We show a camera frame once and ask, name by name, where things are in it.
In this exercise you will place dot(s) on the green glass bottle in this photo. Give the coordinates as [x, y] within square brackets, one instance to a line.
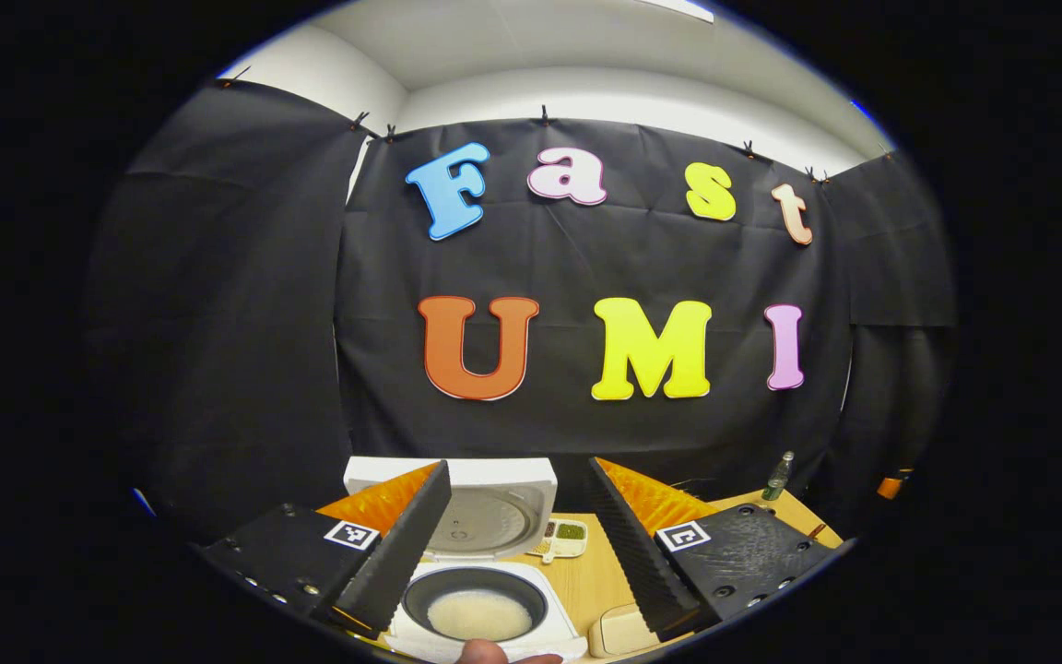
[777, 480]

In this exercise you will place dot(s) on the white rice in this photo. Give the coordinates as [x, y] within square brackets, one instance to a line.
[480, 616]

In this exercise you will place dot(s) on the wide ceiling light panel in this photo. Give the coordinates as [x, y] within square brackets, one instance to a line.
[683, 7]

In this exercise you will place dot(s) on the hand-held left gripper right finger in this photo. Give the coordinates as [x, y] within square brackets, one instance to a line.
[628, 544]

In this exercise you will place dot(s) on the black backdrop cloth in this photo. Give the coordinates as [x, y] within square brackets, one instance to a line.
[218, 323]

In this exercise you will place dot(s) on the white rice cooker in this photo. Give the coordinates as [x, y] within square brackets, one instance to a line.
[494, 516]

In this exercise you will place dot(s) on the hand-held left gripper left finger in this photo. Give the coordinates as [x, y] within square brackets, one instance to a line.
[402, 544]

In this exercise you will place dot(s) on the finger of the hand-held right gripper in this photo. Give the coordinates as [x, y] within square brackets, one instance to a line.
[892, 485]

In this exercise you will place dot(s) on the white divided seasoning tray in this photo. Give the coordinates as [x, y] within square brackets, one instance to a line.
[568, 539]

